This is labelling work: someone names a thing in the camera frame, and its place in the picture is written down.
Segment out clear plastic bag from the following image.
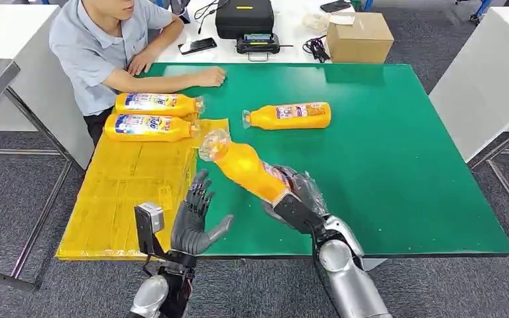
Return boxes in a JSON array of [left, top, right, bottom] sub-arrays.
[[302, 13, 357, 36]]

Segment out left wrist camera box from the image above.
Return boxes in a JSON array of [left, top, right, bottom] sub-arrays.
[[133, 202, 170, 259]]

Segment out green table mat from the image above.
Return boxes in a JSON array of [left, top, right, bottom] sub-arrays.
[[139, 62, 509, 258]]

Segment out blue wheeled frame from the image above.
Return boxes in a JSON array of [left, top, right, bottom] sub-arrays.
[[455, 0, 494, 25]]

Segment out yellow sheet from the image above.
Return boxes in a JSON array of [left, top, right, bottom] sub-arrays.
[[55, 111, 231, 262]]

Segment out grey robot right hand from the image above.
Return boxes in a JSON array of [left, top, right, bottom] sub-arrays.
[[260, 164, 330, 231]]

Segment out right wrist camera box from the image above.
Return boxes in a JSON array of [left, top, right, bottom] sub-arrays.
[[272, 191, 327, 235]]

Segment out person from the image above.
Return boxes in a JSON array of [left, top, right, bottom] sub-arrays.
[[48, 0, 228, 146]]

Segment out black coiled cable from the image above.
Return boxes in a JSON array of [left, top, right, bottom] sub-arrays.
[[302, 35, 332, 64]]

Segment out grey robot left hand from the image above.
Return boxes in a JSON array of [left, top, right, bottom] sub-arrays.
[[170, 170, 235, 264]]

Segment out white table with steel legs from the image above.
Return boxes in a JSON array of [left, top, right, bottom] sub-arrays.
[[0, 4, 97, 292], [428, 6, 509, 238]]

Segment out orange drink bottle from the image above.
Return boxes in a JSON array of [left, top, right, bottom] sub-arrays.
[[103, 113, 201, 143], [113, 92, 205, 119], [198, 129, 294, 205], [241, 101, 332, 131]]

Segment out black carrying case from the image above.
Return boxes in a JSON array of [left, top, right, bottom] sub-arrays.
[[214, 0, 276, 41]]

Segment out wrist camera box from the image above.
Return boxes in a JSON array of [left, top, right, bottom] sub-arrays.
[[272, 191, 327, 235], [133, 202, 170, 259]]

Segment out black handheld controller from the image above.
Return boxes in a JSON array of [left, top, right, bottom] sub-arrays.
[[235, 32, 294, 62]]

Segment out brown cardboard box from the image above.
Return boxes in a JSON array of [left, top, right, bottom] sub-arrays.
[[325, 11, 396, 65]]

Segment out black stand device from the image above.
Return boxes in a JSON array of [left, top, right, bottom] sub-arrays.
[[166, 0, 193, 25]]

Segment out black smartphone with reflection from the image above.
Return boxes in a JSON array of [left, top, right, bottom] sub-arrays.
[[177, 37, 219, 56]]

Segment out black cable with plug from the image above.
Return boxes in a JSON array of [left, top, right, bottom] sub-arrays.
[[193, 0, 231, 35]]

